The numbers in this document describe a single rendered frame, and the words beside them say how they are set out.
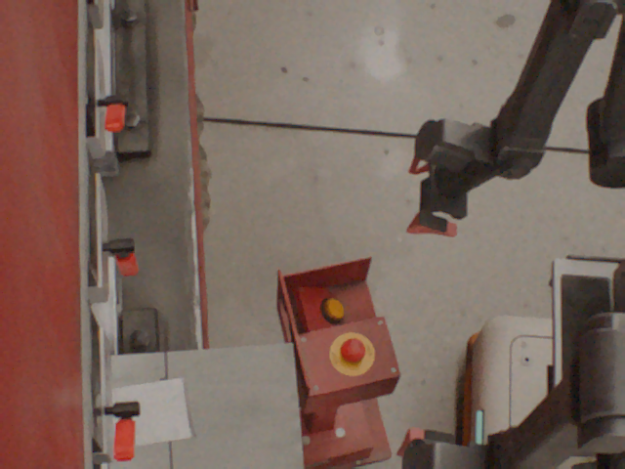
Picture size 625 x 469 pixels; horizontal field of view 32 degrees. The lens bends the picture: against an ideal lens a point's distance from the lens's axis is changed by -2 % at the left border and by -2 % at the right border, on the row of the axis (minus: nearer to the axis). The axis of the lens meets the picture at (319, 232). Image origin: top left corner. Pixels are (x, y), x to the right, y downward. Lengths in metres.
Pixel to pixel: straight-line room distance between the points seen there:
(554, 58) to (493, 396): 1.20
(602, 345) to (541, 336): 1.44
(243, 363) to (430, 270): 1.21
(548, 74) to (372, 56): 1.68
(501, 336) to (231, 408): 0.96
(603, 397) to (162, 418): 0.76
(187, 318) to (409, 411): 0.99
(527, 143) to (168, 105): 0.68
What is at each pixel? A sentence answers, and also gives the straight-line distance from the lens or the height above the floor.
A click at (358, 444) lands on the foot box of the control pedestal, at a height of 0.12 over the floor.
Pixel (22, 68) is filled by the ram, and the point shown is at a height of 1.72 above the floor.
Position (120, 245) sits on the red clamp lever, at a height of 1.25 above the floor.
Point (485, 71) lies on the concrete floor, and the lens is 2.99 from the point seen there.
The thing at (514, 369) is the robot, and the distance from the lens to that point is 2.38.
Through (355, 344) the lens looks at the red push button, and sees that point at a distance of 1.79.
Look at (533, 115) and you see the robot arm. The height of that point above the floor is 1.32.
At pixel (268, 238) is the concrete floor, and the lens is 2.72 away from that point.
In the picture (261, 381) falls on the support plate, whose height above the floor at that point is 1.00.
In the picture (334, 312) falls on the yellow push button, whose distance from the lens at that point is 1.89.
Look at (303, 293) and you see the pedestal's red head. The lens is 1.88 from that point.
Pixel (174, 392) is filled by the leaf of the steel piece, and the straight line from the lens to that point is 1.57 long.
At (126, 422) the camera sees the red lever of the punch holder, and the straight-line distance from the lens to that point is 1.27.
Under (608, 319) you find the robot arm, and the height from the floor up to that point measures 1.62.
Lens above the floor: 2.52
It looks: 67 degrees down
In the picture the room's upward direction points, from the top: 8 degrees clockwise
